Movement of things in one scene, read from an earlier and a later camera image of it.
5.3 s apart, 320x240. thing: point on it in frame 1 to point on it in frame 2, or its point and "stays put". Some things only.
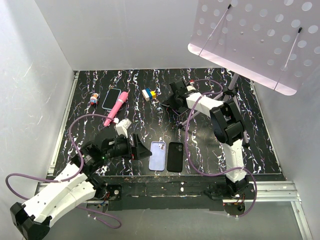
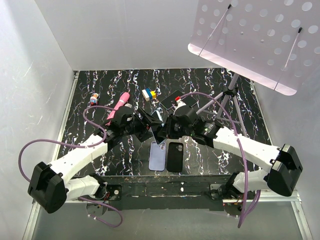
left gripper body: [133, 148] to [141, 127]
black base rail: [195, 193] stays put
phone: [111, 98] to [159, 131]
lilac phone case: [157, 160] stays put
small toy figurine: [94, 99] stays put
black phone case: [175, 157] stays put
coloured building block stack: [148, 94] stays put
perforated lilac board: [276, 42] stays put
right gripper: [171, 102] to [171, 118]
